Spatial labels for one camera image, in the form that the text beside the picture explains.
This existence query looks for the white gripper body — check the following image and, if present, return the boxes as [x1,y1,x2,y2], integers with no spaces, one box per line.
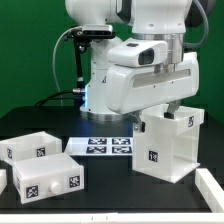
[105,52,199,114]

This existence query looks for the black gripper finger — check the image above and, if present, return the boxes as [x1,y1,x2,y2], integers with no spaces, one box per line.
[164,100,181,119]
[131,112,145,133]

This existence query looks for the white drawer cabinet box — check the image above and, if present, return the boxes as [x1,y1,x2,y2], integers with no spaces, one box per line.
[132,104,204,183]

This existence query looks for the white drawer with knob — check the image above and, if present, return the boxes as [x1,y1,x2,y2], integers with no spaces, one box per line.
[13,153,84,204]

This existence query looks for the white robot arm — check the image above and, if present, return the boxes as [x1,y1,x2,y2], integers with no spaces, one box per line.
[65,0,216,132]

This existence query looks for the white open drawer tray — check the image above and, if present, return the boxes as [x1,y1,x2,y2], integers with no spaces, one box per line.
[0,131,62,165]

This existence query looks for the white fiducial marker sheet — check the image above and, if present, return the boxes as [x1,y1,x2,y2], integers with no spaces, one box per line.
[65,137,133,156]

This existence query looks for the white L-shaped corner fence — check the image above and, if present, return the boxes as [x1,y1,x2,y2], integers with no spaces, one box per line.
[0,168,224,224]

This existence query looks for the white block at left edge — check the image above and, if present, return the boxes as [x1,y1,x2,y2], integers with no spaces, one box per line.
[0,169,7,195]

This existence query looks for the black base cables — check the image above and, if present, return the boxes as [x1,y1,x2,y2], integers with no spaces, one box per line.
[34,87,86,108]

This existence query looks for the black camera on stand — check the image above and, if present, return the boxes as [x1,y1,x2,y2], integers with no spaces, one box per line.
[63,25,115,113]

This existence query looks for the grey camera cable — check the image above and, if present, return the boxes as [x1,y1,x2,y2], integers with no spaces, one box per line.
[52,25,84,108]

